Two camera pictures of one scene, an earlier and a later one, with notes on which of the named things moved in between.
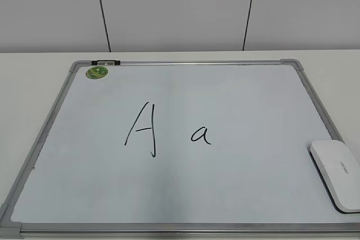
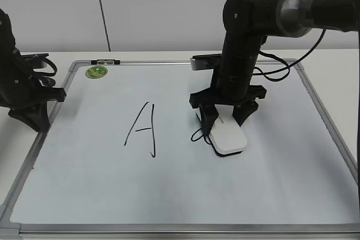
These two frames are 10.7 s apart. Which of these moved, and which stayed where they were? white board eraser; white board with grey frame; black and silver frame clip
Moved: white board eraser
Stayed: white board with grey frame; black and silver frame clip
